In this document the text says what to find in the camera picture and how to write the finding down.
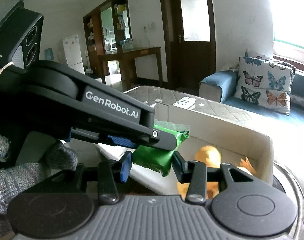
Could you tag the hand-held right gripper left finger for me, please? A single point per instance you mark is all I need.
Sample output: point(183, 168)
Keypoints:
point(125, 167)

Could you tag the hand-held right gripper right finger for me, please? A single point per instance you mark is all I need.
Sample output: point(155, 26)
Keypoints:
point(178, 170)

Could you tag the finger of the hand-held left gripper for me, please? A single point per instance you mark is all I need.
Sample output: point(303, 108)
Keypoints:
point(124, 141)

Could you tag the green packet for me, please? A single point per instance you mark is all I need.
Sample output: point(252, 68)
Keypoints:
point(152, 160)

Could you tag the grey cardboard box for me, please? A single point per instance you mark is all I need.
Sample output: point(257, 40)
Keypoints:
point(229, 130)

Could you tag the person's left hand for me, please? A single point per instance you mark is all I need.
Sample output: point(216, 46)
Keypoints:
point(14, 180)

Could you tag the blue water bottle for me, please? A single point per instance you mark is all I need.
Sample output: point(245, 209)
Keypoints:
point(49, 54)

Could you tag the white refrigerator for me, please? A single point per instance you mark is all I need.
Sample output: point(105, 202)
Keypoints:
point(72, 52)

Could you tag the broom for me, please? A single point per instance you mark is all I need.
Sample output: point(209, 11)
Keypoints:
point(88, 65)

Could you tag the dark wooden cabinet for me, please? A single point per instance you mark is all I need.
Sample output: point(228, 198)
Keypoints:
point(85, 42)

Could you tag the white tissue pack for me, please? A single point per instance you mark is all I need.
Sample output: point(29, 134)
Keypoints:
point(185, 102)

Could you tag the white microwave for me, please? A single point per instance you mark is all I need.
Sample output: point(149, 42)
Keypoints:
point(113, 45)

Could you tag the blue glass jars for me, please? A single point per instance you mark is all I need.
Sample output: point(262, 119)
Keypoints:
point(126, 43)

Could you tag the dark wooden side table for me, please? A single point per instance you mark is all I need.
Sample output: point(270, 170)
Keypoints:
point(142, 51)

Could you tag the teal sofa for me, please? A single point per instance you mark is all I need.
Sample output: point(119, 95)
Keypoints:
point(217, 82)

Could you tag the dark wooden door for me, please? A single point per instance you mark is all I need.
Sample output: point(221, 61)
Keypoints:
point(192, 60)

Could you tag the large butterfly print pillow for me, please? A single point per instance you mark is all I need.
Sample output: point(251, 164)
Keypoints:
point(261, 85)

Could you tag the small butterfly print pillow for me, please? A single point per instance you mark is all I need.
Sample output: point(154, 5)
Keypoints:
point(251, 53)

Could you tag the window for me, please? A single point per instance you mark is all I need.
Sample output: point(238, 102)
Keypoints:
point(291, 10)

